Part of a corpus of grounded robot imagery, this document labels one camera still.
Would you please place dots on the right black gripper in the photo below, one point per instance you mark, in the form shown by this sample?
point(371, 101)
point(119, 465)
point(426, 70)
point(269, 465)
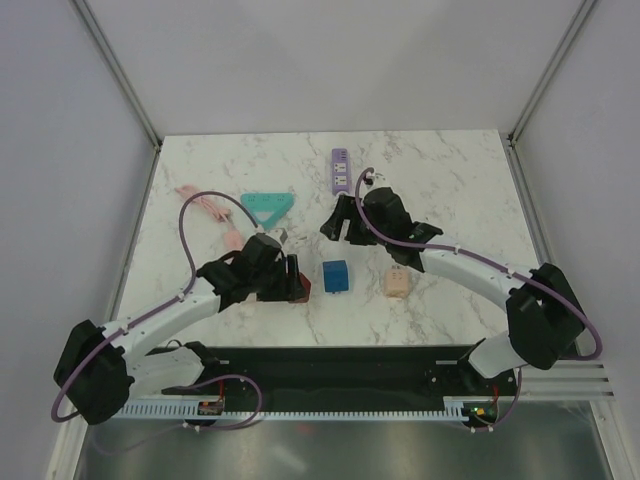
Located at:
point(344, 210)

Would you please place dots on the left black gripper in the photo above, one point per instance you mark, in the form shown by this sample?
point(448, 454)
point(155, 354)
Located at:
point(288, 288)

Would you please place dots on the orange patterned block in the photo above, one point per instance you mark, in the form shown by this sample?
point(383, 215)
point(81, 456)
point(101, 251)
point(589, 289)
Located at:
point(303, 290)

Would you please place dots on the blue cube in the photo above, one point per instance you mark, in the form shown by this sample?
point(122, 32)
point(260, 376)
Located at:
point(335, 276)

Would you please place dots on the teal triangular power strip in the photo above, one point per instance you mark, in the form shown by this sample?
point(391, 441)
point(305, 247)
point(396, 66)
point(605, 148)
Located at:
point(267, 208)

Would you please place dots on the purple power strip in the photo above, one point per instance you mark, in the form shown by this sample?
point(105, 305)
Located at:
point(340, 169)

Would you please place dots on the pink plug adapter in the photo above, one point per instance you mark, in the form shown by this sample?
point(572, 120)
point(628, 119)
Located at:
point(396, 283)

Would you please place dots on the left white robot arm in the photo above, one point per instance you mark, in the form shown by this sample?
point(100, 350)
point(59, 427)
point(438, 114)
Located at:
point(95, 372)

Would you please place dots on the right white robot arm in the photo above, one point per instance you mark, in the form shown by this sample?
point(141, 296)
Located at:
point(543, 315)

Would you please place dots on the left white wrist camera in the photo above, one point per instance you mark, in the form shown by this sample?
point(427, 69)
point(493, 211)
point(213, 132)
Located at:
point(278, 234)

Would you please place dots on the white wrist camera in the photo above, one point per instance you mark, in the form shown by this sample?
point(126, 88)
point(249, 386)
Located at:
point(375, 178)
point(278, 234)

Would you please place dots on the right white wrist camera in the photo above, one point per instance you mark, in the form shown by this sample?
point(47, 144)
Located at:
point(375, 178)

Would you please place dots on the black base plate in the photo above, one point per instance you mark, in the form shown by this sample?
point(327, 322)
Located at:
point(318, 378)

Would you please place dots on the white slotted cable duct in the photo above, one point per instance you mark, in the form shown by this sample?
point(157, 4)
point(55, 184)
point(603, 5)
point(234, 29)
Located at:
point(189, 408)

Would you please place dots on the left aluminium frame post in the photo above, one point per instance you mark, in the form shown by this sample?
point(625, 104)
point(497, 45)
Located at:
point(96, 33)

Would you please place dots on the aluminium frame post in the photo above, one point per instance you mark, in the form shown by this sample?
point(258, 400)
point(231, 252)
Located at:
point(570, 36)
point(96, 33)

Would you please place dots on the right aluminium frame post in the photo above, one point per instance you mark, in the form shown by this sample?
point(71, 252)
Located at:
point(570, 36)

